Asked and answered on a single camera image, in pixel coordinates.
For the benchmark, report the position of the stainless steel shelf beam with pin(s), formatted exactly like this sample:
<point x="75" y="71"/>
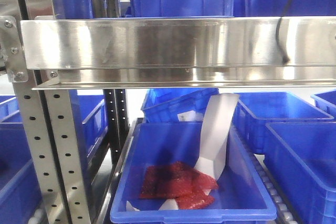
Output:
<point x="202" y="52"/>

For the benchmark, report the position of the perforated steel shelf upright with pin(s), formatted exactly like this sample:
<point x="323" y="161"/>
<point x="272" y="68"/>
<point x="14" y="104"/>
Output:
<point x="36" y="42"/>

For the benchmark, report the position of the tilted blue bin rear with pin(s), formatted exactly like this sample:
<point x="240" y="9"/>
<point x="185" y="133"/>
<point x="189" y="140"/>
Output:
<point x="176" y="104"/>

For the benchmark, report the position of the white paper strip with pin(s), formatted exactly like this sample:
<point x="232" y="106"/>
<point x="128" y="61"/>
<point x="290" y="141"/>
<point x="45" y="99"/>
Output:
<point x="214" y="133"/>

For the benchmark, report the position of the blue bin right rear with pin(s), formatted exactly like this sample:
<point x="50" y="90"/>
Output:
<point x="255" y="109"/>

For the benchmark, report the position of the blue bin with red bag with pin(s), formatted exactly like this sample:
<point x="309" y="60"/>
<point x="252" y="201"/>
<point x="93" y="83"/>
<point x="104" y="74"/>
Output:
<point x="241" y="197"/>

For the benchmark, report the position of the blue bin right front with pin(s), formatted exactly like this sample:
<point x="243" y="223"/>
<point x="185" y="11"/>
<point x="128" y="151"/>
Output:
<point x="301" y="158"/>

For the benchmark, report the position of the blue bin left lower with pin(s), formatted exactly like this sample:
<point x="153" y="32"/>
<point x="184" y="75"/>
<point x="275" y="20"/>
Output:
<point x="20" y="193"/>

